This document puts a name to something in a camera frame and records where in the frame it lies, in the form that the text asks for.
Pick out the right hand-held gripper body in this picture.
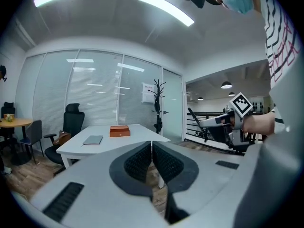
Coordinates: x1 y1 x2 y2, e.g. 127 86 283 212
222 92 253 152

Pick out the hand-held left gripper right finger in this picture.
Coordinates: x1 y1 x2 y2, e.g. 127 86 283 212
152 141 247 224

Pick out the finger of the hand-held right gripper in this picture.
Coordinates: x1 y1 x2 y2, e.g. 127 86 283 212
205 126 232 143
199 114 232 129

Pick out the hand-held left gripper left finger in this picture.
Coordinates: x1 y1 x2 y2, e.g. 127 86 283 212
30 141 167 224

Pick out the black pen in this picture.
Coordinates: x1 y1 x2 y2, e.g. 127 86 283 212
187 107 203 127

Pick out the grey notebook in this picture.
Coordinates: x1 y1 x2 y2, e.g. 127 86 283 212
80 135 104 147

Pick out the orange box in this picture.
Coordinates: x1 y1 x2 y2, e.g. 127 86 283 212
109 125 131 138

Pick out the person's right forearm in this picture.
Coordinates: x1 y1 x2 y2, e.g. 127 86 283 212
242 107 285 137

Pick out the black office chair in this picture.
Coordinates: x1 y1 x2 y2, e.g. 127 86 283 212
44 103 86 173

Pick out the black folded umbrella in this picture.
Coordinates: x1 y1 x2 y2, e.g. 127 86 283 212
153 117 163 134

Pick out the brown bag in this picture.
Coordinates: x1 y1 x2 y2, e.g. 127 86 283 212
52 130 72 146

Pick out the black coat rack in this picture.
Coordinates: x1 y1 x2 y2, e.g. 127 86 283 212
151 78 166 135

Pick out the white text sheet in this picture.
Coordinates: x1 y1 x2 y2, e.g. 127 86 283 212
142 91 154 104

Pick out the white notice with red print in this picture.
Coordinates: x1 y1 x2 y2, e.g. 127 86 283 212
142 82 155 93

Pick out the dark grey chair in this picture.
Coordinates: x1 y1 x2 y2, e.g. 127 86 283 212
19 119 45 165

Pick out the person's striped shirt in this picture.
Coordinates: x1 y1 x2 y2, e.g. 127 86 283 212
257 0 302 137

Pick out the round wooden table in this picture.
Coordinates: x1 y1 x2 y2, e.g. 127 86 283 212
0 118 33 166

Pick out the black high-back chair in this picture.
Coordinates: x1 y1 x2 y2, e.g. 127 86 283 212
0 102 16 121

